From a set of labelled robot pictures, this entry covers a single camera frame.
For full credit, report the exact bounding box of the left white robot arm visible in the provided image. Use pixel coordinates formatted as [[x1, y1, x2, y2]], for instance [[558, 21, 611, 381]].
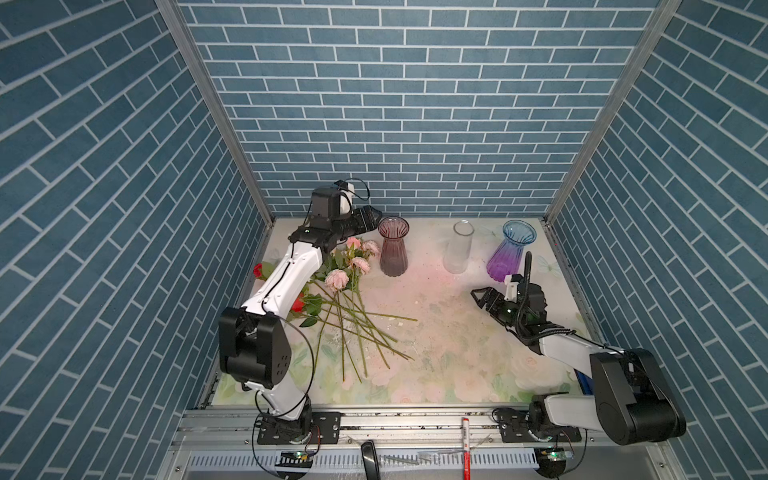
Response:
[[218, 205, 383, 421]]

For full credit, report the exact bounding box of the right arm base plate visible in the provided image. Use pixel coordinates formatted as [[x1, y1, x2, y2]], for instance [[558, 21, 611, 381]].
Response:
[[491, 407, 583, 445]]

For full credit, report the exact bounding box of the dark purple ribbed vase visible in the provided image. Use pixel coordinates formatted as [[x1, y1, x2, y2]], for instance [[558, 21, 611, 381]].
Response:
[[378, 216, 410, 277]]

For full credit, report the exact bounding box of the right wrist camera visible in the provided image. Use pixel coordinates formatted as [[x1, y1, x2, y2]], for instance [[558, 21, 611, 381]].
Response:
[[504, 274, 524, 302]]

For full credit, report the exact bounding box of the clear ribbed glass vase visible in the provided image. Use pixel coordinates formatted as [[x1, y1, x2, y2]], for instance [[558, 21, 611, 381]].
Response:
[[443, 220, 475, 274]]

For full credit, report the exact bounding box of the pink peony spray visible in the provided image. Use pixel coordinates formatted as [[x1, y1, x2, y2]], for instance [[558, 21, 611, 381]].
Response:
[[336, 237, 381, 275], [300, 257, 411, 381]]

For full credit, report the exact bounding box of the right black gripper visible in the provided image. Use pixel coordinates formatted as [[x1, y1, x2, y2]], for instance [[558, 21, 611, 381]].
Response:
[[473, 286, 525, 330]]

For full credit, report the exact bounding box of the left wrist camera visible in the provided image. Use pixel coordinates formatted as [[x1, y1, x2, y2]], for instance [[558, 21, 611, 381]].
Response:
[[310, 180, 355, 220]]

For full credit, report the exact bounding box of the blue purple gradient vase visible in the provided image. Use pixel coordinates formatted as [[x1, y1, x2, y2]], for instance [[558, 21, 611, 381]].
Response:
[[486, 220, 537, 282]]

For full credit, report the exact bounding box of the black handle object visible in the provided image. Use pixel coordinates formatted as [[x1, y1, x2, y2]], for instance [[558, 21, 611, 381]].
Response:
[[360, 440, 381, 480]]

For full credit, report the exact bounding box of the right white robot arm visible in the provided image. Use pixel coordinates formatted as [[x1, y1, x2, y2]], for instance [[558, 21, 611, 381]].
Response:
[[471, 282, 687, 445]]

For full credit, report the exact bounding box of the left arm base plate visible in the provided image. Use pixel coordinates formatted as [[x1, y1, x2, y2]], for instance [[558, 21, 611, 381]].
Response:
[[255, 411, 342, 446]]

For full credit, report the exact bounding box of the red marker pen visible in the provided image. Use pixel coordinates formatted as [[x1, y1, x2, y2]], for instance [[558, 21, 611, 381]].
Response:
[[460, 417, 471, 480]]

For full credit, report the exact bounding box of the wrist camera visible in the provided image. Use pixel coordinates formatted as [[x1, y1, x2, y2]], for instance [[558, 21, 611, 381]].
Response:
[[310, 180, 355, 220], [504, 274, 524, 302]]

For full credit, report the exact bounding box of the aluminium front rail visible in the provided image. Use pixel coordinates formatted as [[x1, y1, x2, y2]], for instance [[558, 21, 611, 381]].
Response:
[[172, 404, 613, 451]]

